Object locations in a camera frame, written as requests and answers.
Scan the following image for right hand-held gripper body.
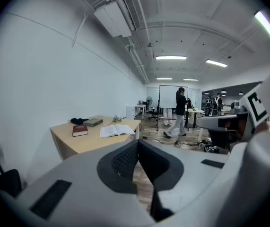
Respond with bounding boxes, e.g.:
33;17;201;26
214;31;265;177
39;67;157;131
207;83;270;151

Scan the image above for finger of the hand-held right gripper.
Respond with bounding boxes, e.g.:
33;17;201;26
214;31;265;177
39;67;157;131
195;113;241;130

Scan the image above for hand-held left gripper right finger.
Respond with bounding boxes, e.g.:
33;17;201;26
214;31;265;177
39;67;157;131
139;140;230;227

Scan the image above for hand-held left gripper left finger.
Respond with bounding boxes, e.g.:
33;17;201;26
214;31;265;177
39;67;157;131
0;140;156;227

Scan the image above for white and yellow book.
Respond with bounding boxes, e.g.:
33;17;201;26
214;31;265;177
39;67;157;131
100;123;135;139

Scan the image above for dark red hardcover book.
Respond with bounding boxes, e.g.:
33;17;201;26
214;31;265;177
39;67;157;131
72;124;88;137

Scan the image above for round white table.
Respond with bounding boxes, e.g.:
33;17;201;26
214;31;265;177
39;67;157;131
185;107;205;129

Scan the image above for light wooden table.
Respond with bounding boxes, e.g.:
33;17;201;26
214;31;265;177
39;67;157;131
50;115;142;160

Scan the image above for whiteboard on black stand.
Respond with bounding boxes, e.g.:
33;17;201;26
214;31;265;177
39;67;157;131
157;85;189;131

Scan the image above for grey flat box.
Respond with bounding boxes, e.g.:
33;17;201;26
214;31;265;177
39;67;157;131
83;118;104;128

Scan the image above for black swivel chair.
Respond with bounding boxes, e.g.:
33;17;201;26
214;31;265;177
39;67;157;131
148;100;160;121

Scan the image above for black standing fan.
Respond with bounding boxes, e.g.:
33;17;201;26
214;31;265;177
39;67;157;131
145;95;155;120

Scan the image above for white desk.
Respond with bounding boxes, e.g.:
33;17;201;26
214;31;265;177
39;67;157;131
134;104;147;117

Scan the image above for black office chair with armrests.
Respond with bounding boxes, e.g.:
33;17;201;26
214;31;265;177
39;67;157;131
0;142;22;198

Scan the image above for white cabinet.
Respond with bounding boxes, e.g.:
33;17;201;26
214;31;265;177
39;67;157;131
125;105;136;121

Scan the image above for white ceiling pipes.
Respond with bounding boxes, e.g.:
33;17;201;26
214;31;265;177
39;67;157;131
124;36;150;85

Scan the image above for white ceiling air conditioner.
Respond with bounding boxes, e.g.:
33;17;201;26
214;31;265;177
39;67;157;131
93;0;141;38

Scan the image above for black drawstring pouch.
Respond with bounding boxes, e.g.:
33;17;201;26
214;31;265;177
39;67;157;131
68;118;89;125

